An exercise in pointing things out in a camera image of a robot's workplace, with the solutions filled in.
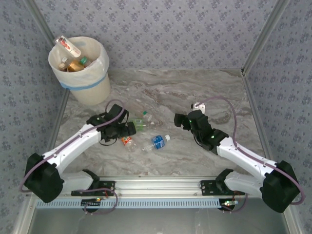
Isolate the green label plastic bottle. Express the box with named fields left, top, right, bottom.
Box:
left=128, top=117, right=156, bottom=132

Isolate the orange red label bottle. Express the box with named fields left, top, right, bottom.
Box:
left=121, top=136, right=138, bottom=153

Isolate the clear bottle with green cap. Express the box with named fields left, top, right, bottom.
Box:
left=79, top=56, right=92, bottom=68
left=135, top=110, right=154, bottom=122

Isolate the white red label bottle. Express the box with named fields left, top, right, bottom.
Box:
left=53, top=35, right=81, bottom=59

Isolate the white plastic bin liner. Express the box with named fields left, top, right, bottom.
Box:
left=48, top=36, right=110, bottom=89

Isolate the black electronics board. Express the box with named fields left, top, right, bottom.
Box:
left=220, top=199, right=239, bottom=209
left=81, top=197, right=102, bottom=208

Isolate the grey metal panel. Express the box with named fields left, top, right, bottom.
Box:
left=14, top=196, right=298, bottom=234

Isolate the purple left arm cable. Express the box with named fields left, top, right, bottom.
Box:
left=19, top=99, right=130, bottom=215

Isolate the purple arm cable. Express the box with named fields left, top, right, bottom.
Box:
left=19, top=99, right=130, bottom=215
left=196, top=96, right=307, bottom=215

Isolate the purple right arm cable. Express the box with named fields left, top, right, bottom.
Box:
left=196, top=96, right=307, bottom=215

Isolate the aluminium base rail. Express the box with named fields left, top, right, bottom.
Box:
left=58, top=175, right=263, bottom=198

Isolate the grey slotted cable duct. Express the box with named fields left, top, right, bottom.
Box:
left=36, top=197, right=234, bottom=210

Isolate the aluminium corner post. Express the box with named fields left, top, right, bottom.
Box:
left=24, top=0, right=59, bottom=43
left=240, top=0, right=292, bottom=77

